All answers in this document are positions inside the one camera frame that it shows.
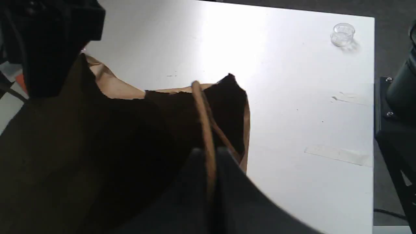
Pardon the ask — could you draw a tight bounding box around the brown paper bag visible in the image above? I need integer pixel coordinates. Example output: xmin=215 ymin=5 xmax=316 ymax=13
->
xmin=0 ymin=54 xmax=251 ymax=234

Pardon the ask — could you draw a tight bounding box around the tape strip on table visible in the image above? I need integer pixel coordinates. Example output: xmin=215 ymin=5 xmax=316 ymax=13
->
xmin=304 ymin=145 xmax=373 ymax=167

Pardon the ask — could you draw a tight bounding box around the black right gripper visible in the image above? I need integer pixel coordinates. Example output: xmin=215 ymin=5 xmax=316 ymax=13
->
xmin=1 ymin=0 xmax=106 ymax=98

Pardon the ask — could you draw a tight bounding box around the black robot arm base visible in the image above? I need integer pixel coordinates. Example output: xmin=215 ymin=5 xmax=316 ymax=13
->
xmin=374 ymin=22 xmax=416 ymax=234

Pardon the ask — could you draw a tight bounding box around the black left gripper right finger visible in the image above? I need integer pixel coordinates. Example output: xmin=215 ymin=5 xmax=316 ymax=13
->
xmin=213 ymin=148 xmax=318 ymax=234

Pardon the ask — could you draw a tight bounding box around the small clear plastic cup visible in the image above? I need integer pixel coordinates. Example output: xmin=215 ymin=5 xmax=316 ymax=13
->
xmin=330 ymin=23 xmax=356 ymax=46

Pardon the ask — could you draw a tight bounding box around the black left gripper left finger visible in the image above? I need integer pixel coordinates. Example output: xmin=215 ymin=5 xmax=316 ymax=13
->
xmin=113 ymin=149 xmax=209 ymax=234

